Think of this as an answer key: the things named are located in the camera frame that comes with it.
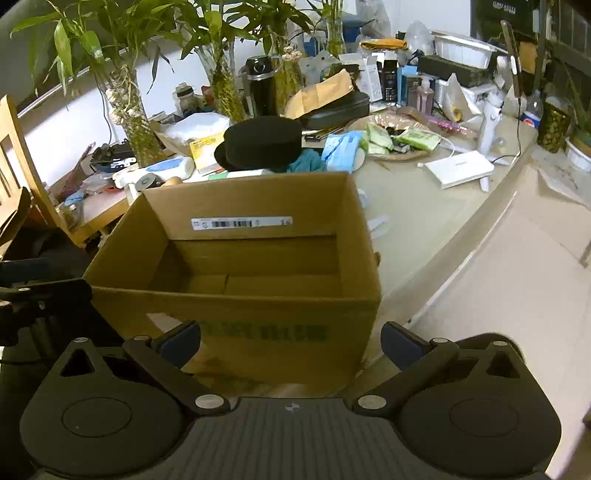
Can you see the white lotion tube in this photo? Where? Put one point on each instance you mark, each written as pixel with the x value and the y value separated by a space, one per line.
pixel 171 168

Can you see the crumpled white paper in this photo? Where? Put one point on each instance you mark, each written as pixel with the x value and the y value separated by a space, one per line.
pixel 457 99

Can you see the yellow medicine box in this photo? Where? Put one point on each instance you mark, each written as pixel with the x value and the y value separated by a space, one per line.
pixel 205 150

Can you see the black zipper case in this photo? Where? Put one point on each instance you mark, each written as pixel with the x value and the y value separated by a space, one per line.
pixel 337 110

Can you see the potted spider plant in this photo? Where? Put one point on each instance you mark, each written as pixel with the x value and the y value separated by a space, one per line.
pixel 579 108

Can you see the round wicker tray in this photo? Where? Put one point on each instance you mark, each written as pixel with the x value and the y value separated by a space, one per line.
pixel 399 157

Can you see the bamboo plant in glass vase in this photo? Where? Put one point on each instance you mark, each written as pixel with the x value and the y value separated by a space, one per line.
pixel 288 83
pixel 134 129
pixel 336 37
pixel 226 92

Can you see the green wet wipes pack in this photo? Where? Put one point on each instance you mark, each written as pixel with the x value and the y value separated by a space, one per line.
pixel 418 138
pixel 379 133
pixel 374 148

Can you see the plastic soda bottle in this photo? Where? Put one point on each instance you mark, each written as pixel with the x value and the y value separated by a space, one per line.
pixel 533 113

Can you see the white plastic bag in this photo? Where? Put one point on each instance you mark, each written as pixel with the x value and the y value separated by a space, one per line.
pixel 198 124

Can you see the smartphone on gimbal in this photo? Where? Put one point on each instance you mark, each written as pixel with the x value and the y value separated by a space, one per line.
pixel 512 50

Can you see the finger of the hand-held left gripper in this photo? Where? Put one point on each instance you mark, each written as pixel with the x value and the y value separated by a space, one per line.
pixel 51 293

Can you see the black felt hat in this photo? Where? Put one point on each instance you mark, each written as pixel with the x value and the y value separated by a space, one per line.
pixel 258 143

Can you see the pink soap pump bottle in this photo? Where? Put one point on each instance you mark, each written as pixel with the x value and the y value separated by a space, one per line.
pixel 425 99

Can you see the yellow brown bag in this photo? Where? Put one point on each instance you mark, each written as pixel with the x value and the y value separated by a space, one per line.
pixel 383 45

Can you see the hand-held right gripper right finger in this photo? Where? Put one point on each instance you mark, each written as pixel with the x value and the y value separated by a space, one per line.
pixel 399 344

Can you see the teal cloth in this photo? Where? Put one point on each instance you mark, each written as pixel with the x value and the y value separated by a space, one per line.
pixel 307 161

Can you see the black carton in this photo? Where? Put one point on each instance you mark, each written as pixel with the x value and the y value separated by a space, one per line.
pixel 390 81

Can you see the glass jar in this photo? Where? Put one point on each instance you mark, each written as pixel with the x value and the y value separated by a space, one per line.
pixel 184 99

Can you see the wooden chair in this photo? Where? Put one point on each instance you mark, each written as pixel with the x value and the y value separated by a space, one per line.
pixel 14 152

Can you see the brown cardboard box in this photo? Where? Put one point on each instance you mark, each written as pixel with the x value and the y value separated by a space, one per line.
pixel 277 318

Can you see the white carton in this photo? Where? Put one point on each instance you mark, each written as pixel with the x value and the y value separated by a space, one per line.
pixel 371 78

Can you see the black thermos bottle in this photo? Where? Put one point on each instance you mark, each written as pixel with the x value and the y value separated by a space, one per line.
pixel 261 92

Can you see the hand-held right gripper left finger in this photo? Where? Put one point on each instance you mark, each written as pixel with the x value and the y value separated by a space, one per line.
pixel 182 344

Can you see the white router box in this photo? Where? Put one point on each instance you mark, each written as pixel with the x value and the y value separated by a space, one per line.
pixel 459 166

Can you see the white phone gimbal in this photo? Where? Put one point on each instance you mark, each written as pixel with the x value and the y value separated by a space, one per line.
pixel 489 124

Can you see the brown paper envelope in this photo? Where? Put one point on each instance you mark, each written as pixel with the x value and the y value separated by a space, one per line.
pixel 318 92

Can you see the dark patterned pot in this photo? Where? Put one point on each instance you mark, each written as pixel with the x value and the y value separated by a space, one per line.
pixel 554 127

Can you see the blue tissue pack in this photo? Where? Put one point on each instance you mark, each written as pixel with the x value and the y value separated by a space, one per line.
pixel 341 150

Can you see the clear plastic bag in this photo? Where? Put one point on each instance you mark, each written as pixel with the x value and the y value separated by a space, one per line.
pixel 419 37

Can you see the white ribbed pot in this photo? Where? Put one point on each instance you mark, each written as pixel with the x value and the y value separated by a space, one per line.
pixel 579 154

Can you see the blue carton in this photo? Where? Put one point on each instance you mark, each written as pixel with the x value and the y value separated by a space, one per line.
pixel 406 85

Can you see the pink glitter strip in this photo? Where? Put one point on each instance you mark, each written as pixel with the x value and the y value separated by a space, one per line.
pixel 445 124

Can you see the dark monitor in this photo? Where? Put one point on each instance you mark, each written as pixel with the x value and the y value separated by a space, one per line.
pixel 517 14

